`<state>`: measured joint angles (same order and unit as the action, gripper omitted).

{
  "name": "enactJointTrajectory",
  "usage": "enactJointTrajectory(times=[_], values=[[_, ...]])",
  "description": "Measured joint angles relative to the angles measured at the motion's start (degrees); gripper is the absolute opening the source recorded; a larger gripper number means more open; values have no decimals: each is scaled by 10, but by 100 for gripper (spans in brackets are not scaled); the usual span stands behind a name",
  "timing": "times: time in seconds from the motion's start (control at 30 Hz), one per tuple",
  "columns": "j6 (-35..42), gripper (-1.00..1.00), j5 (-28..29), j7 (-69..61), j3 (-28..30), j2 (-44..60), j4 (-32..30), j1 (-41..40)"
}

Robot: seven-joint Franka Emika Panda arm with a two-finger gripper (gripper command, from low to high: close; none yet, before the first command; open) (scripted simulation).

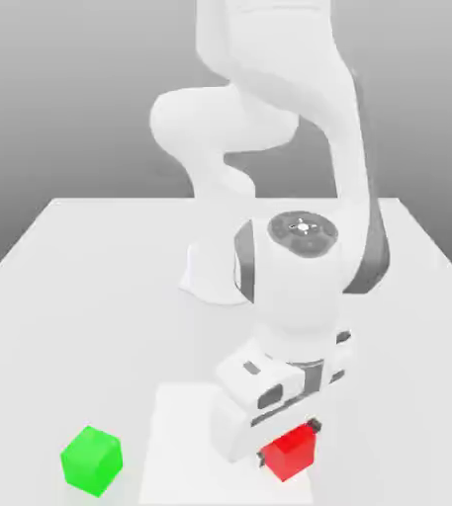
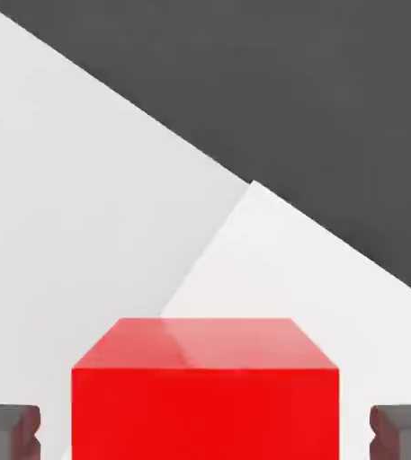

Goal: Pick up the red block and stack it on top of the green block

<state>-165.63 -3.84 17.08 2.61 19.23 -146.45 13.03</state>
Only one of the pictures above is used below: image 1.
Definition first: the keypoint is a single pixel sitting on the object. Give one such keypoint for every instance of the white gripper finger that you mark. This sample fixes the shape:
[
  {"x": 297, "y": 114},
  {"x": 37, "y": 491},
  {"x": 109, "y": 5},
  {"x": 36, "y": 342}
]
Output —
[
  {"x": 315, "y": 425},
  {"x": 260, "y": 458}
]

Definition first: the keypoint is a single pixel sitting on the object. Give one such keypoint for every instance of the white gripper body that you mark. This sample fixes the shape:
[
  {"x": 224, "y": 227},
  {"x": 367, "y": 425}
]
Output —
[{"x": 233, "y": 431}]

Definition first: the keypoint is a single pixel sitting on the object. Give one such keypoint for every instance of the small red cube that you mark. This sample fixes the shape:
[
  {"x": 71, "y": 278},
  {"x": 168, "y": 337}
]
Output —
[{"x": 289, "y": 454}]

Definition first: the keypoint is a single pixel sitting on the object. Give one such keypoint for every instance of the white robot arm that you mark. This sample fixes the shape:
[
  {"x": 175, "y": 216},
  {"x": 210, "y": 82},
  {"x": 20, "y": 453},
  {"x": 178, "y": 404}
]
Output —
[{"x": 289, "y": 118}]

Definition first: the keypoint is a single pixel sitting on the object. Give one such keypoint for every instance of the small green cube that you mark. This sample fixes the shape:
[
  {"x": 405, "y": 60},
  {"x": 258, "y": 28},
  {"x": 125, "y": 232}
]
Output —
[{"x": 91, "y": 460}]

